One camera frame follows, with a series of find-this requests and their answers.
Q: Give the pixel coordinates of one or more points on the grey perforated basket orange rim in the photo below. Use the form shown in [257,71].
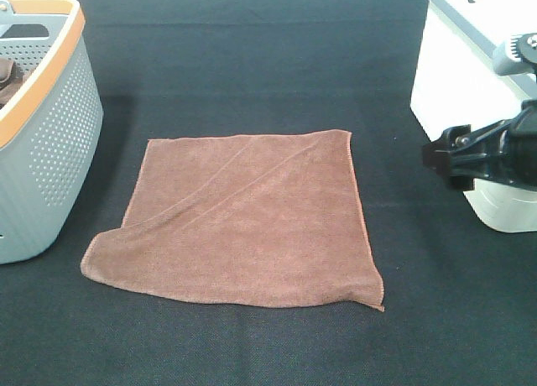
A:
[49,128]

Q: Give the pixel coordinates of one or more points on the white plastic basket grey rim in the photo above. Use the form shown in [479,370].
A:
[477,64]

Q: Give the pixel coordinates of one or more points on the black fabric table mat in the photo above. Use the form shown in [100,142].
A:
[460,298]

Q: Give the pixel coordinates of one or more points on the brown microfibre towel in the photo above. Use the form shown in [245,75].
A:
[266,220]

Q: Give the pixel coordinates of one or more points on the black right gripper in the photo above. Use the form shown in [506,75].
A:
[503,152]

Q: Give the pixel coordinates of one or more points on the brown towel inside grey basket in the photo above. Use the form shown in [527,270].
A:
[12,79]

